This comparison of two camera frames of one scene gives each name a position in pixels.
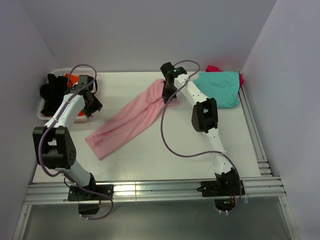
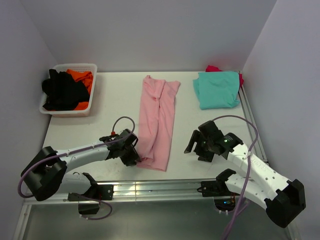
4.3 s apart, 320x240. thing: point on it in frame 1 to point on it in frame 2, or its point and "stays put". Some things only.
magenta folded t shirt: (211, 68) stays put
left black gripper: (97, 106) to (129, 161)
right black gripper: (165, 96) to (207, 157)
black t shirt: (53, 93) stays put
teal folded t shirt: (223, 86) stays put
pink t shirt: (128, 120) to (156, 122)
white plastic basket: (81, 119) to (90, 67)
